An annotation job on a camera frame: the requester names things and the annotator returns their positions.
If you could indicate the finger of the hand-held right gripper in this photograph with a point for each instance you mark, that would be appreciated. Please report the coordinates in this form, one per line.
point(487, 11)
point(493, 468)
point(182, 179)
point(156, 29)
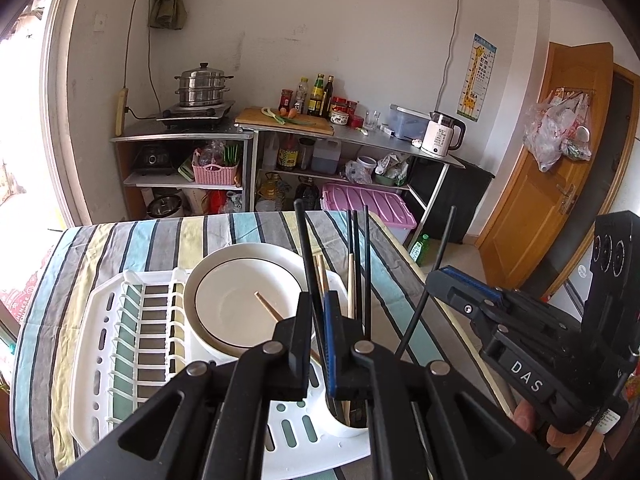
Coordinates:
point(475, 287)
point(460, 305)

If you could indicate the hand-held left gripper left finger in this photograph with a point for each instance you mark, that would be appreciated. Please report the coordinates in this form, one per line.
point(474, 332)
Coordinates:
point(304, 350)

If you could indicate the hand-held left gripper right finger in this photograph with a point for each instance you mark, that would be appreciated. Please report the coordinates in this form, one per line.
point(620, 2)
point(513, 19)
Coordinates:
point(331, 350)

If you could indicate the white utensil cup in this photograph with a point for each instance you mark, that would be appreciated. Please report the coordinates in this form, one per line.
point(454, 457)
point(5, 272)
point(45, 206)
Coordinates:
point(345, 427)

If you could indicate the person's right hand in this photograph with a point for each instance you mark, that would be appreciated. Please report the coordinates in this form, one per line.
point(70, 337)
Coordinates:
point(525, 417)

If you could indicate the green bottle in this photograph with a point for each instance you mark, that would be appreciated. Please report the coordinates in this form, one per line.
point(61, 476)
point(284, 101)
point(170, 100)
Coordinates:
point(421, 250)

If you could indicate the black-rimmed white bowl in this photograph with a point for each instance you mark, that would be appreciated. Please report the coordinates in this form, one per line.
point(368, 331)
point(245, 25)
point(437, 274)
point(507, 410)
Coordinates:
point(235, 305)

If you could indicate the large white bowl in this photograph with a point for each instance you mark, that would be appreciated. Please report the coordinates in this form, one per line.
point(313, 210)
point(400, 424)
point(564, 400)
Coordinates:
point(210, 342)

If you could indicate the wooden door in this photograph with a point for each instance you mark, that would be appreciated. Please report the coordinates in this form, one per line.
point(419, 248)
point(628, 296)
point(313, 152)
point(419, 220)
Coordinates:
point(530, 210)

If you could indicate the pink-lidded storage box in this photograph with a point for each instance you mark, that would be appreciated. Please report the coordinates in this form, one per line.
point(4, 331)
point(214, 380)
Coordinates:
point(370, 205)

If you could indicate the white electric kettle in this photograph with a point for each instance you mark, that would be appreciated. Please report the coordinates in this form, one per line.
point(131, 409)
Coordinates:
point(440, 135)

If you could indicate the hanging plastic bags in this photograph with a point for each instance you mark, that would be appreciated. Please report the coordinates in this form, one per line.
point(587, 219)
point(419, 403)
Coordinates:
point(547, 135)

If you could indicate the clear storage box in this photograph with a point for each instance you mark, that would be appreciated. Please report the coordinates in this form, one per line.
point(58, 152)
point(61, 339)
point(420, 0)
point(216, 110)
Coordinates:
point(407, 122)

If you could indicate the striped tablecloth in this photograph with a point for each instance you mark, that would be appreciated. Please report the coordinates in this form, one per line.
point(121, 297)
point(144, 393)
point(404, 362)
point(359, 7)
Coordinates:
point(150, 245)

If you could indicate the dark liquid canister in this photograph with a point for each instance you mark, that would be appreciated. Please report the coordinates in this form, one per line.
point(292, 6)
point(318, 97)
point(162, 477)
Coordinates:
point(326, 157)

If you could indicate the drinking glass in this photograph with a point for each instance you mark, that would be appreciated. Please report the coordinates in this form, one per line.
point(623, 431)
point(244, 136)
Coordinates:
point(372, 121)

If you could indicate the red-label sauce bottle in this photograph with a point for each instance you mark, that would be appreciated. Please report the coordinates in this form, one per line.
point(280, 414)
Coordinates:
point(288, 155)

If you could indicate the pink woven basket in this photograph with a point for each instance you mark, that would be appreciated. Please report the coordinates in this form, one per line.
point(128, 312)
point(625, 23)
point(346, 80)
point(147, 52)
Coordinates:
point(215, 174)

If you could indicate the steel cooking pot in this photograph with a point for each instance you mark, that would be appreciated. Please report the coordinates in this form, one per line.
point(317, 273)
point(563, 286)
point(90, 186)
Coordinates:
point(165, 206)

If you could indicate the white plastic dish rack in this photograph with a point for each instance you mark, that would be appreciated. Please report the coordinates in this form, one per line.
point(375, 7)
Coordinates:
point(100, 360)

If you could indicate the red tin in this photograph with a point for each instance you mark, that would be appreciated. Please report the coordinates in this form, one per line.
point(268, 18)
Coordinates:
point(356, 121)

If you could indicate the patterned ceramic jar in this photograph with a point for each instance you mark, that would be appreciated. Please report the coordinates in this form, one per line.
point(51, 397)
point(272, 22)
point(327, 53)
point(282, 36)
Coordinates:
point(339, 119)

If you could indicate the wooden cutting board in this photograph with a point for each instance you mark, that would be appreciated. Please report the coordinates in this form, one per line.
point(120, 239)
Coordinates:
point(300, 129)

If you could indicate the red-lidded jar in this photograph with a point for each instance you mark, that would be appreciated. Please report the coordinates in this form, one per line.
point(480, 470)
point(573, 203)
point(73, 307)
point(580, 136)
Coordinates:
point(339, 105)

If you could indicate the dark sauce bottle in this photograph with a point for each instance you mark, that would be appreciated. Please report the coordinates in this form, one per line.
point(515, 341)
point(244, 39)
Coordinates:
point(328, 100)

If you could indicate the metal shelf unit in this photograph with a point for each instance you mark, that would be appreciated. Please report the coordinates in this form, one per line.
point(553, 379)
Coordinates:
point(180, 136)

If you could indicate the yellow-label oil bottle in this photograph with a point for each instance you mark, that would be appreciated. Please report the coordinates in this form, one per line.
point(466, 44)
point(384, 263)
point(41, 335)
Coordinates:
point(316, 97)

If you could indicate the red sauce jar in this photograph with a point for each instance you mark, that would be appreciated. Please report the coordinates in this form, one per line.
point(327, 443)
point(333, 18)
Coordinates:
point(286, 101)

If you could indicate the clear glass bottle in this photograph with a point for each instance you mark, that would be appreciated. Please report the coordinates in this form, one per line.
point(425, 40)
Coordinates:
point(301, 97)

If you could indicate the black cooktop stove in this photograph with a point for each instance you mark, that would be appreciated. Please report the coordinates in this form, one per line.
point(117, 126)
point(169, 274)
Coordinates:
point(195, 116)

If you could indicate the stainless steel steamer pot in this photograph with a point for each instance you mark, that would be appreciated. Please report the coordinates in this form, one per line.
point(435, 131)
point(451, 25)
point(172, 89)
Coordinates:
point(202, 87)

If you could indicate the tan power strip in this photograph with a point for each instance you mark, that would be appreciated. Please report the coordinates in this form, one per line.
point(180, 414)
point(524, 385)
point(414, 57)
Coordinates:
point(121, 110)

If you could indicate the giraffe wall poster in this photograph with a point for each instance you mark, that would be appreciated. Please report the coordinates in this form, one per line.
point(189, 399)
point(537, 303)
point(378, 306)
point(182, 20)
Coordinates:
point(475, 80)

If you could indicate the white wall socket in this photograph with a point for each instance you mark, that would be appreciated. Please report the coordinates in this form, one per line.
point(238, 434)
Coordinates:
point(100, 22)

